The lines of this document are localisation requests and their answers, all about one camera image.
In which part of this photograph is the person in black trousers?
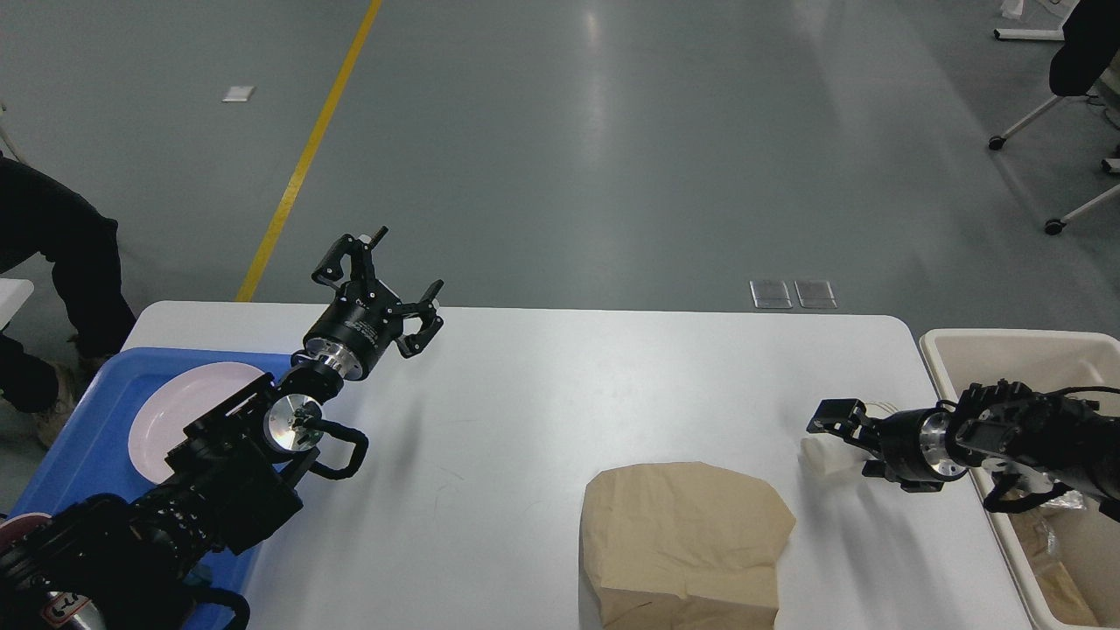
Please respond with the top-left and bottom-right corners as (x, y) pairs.
(1, 157), (137, 448)

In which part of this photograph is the clear floor plate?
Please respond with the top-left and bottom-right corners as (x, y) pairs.
(794, 280), (837, 311)
(749, 280), (793, 311)

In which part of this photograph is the blue plastic tray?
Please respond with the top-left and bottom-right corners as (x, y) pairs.
(16, 348), (289, 629)

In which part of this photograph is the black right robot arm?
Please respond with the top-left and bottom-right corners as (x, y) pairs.
(808, 380), (1119, 520)

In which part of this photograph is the brown paper in bin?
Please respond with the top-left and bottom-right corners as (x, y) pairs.
(1028, 554), (1096, 627)

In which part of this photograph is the pink mug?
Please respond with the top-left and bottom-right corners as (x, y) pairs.
(0, 512), (52, 552)

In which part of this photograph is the foil ball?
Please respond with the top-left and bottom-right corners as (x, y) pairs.
(1012, 484), (1089, 511)

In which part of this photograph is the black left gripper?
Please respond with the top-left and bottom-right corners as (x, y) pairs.
(291, 226), (445, 382)

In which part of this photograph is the brown paper bag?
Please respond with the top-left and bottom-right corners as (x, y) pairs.
(580, 462), (796, 629)

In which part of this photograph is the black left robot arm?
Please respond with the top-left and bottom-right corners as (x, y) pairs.
(3, 226), (444, 629)

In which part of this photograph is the pink plastic plate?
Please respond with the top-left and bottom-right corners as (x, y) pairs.
(128, 361), (263, 484)

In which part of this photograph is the clear floor plate left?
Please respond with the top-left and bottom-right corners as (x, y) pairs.
(749, 280), (793, 311)

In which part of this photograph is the white tissue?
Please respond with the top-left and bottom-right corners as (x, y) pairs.
(801, 399), (899, 476)

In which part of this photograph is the clear floor plate right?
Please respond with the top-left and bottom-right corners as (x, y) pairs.
(794, 280), (837, 311)

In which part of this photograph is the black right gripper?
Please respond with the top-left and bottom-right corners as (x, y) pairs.
(808, 398), (967, 492)

